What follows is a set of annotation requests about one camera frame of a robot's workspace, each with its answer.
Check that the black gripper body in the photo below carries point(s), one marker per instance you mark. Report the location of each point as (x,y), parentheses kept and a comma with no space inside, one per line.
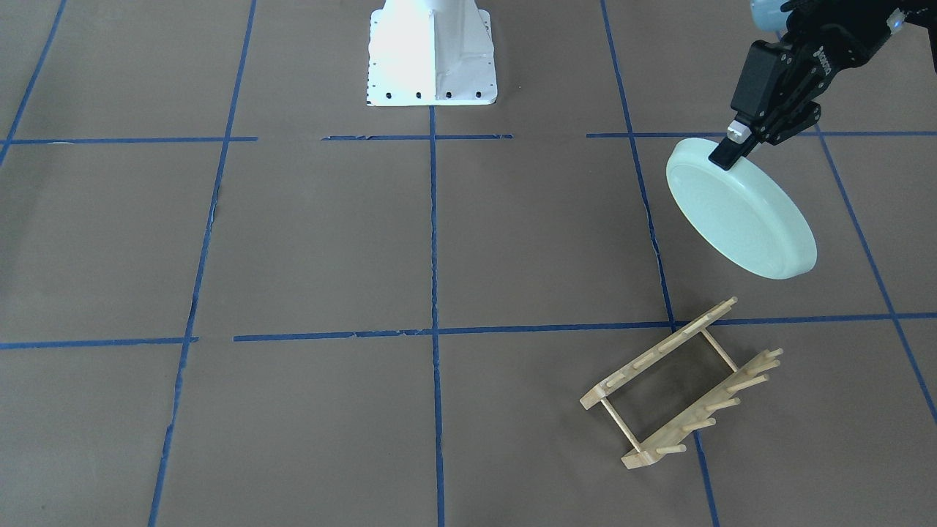
(826,45)

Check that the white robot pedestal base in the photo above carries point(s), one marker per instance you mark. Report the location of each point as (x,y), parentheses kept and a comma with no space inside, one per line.
(430,53)

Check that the wooden dish rack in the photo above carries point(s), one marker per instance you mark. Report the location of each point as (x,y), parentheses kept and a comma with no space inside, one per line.
(675,388)

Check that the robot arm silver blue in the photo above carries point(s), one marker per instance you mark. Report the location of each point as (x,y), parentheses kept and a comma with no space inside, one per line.
(775,97)

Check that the light green ceramic plate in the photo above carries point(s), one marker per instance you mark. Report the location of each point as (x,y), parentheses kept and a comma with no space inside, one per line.
(741,212)

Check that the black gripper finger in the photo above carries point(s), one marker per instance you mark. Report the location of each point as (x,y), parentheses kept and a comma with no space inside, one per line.
(738,143)

